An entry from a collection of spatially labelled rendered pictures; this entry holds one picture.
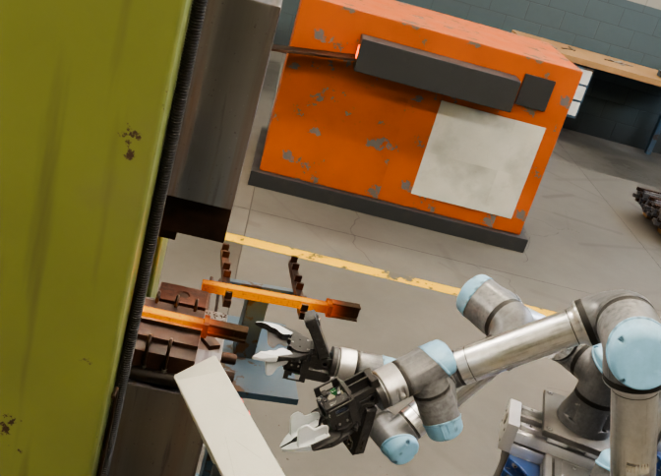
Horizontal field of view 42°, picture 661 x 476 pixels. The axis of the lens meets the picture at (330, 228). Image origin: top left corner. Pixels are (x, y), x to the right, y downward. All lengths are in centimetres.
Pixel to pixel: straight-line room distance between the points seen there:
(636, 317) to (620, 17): 842
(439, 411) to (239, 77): 73
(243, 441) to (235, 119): 59
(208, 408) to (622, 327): 75
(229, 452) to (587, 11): 879
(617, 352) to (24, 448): 107
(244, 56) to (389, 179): 411
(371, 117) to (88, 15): 427
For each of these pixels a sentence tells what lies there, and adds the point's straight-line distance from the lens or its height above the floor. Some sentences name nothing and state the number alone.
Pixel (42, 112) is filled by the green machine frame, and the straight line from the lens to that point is 137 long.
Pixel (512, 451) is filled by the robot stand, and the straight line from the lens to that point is 251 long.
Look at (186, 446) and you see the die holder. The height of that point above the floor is 78.
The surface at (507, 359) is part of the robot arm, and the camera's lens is 178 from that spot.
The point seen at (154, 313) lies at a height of 101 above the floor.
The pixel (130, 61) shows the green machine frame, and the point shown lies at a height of 168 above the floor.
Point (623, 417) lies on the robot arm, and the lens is 173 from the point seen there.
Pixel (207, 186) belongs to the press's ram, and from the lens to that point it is 165.
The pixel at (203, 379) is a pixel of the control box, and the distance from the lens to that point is 149.
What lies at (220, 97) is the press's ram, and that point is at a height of 158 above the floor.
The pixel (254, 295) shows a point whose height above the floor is 92.
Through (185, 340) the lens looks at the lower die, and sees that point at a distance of 194.
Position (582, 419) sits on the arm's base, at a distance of 245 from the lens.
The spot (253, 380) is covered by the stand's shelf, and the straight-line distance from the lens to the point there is 247.
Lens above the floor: 202
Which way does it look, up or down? 23 degrees down
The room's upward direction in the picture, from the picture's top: 16 degrees clockwise
